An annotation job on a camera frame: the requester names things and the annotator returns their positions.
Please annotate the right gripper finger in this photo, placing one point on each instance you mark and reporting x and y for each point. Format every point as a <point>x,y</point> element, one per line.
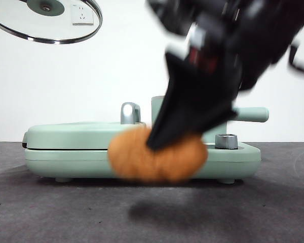
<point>187,106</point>

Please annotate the brown potato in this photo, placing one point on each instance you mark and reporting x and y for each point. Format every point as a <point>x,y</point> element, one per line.
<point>154,164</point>

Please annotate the glass lid with green knob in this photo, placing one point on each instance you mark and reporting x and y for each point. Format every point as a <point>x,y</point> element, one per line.
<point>45,5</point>

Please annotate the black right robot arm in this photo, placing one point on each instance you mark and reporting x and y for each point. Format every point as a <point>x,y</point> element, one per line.
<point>256,38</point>

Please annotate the silver control dial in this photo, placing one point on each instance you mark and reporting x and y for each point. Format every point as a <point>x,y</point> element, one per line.
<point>226,141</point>

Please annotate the white wall socket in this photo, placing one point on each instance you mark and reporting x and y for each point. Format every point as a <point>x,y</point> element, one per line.
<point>82,15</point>

